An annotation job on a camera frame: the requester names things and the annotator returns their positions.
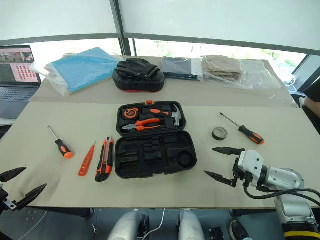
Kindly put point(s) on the black rounded shoe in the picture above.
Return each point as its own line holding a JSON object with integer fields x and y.
{"x": 238, "y": 230}

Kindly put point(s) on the long orange black screwdriver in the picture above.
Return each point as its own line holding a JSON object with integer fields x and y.
{"x": 250, "y": 133}

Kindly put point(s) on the grey window frame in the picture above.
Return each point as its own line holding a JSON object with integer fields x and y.
{"x": 117, "y": 20}

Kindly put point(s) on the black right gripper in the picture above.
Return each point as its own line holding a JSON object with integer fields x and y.
{"x": 240, "y": 178}

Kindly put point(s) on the silver rounded left robot leg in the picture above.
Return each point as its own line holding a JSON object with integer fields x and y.
{"x": 127, "y": 225}

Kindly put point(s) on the orange black utility knife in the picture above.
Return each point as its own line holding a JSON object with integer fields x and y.
{"x": 106, "y": 160}

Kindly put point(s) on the stack of beige cloths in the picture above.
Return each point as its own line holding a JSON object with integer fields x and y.
{"x": 222, "y": 67}

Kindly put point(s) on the silver rounded robot leg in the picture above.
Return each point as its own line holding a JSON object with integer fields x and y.
{"x": 190, "y": 225}
{"x": 127, "y": 225}

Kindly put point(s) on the silver rounded right robot leg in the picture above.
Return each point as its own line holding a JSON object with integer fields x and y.
{"x": 190, "y": 225}

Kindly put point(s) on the black electrical tape roll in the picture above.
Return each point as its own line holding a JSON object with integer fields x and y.
{"x": 215, "y": 135}

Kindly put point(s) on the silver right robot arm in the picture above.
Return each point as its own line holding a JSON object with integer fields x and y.
{"x": 285, "y": 177}

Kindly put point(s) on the open laptop computer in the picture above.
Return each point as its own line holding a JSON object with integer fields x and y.
{"x": 15, "y": 92}

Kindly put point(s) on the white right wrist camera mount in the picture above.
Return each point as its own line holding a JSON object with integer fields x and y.
{"x": 251, "y": 161}

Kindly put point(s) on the person in black clothes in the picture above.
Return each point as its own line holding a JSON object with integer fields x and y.
{"x": 312, "y": 92}

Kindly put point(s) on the black red boxing pad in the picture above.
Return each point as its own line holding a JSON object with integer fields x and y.
{"x": 137, "y": 80}

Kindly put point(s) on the folded dark grey cloth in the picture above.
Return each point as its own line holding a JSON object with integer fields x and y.
{"x": 175, "y": 67}

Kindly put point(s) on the black tool case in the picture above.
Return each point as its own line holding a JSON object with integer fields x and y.
{"x": 160, "y": 155}

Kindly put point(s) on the small black floor device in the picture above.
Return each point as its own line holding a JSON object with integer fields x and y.
{"x": 216, "y": 233}

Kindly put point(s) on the orange black tape measure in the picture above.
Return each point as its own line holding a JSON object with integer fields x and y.
{"x": 130, "y": 112}

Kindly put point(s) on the orange voltage tester pen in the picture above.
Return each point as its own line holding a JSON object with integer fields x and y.
{"x": 86, "y": 162}

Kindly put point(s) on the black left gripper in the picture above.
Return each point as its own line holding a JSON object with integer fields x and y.
{"x": 5, "y": 202}

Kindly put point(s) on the beige cloths in plastic bag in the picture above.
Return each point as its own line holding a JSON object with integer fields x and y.
{"x": 260, "y": 75}

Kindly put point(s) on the short orange black screwdriver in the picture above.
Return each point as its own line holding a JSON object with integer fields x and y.
{"x": 62, "y": 148}

